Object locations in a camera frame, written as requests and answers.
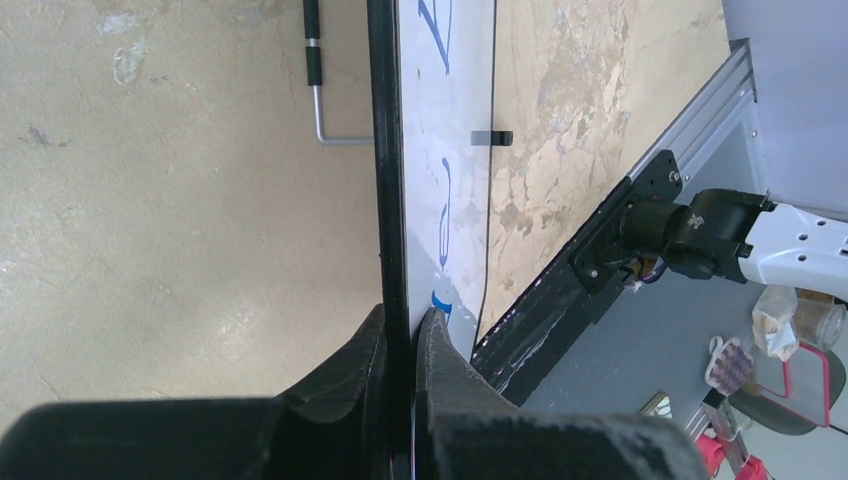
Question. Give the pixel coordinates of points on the black framed whiteboard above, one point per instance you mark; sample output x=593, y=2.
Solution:
x=432, y=66

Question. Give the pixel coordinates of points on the black base beam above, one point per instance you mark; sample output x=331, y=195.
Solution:
x=573, y=291

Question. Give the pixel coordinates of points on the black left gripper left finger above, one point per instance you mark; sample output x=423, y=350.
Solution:
x=329, y=425

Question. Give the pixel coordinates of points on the pink framed tablet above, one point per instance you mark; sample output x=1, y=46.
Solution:
x=802, y=389

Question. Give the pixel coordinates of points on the aluminium frame rail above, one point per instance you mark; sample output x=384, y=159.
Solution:
x=714, y=139

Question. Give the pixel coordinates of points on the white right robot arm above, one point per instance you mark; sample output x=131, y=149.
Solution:
x=741, y=237

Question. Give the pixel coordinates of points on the pink 3d printed part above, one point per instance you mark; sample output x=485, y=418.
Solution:
x=714, y=457

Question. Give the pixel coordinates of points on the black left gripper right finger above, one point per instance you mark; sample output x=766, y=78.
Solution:
x=465, y=429

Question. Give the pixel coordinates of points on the patterned phone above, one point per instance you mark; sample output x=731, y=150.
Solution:
x=659, y=406

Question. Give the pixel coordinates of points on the purple patterned cloth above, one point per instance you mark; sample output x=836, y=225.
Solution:
x=729, y=367

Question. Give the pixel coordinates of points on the clear jar labelled clean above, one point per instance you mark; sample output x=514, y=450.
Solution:
x=819, y=319

